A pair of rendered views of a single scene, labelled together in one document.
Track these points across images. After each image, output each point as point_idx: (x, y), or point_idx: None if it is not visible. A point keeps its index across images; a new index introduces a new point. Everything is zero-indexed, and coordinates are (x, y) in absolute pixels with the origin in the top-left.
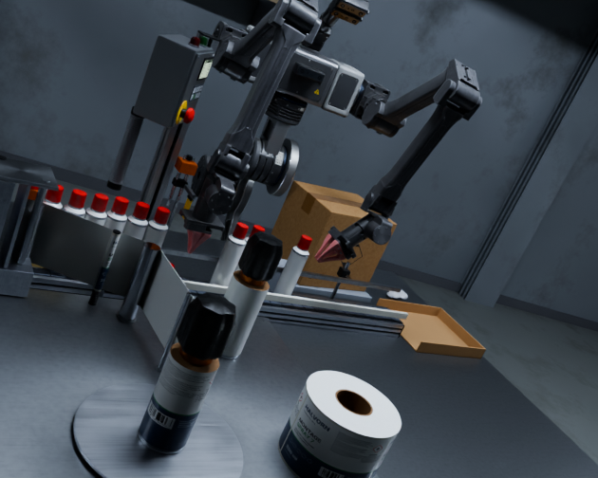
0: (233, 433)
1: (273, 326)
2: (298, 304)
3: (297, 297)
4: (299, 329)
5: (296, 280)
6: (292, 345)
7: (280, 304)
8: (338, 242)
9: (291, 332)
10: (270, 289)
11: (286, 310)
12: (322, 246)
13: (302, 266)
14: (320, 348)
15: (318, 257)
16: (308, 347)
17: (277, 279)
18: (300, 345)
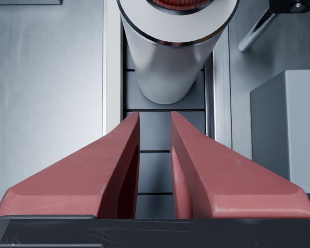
0: None
1: (93, 58)
2: (141, 136)
3: (114, 97)
4: (93, 137)
5: (134, 66)
6: (14, 76)
7: (125, 62)
8: None
9: (75, 104)
10: (258, 107)
11: (102, 73)
12: (196, 136)
13: (127, 40)
14: (10, 161)
15: (138, 114)
16: (11, 124)
17: (273, 108)
18: (16, 101)
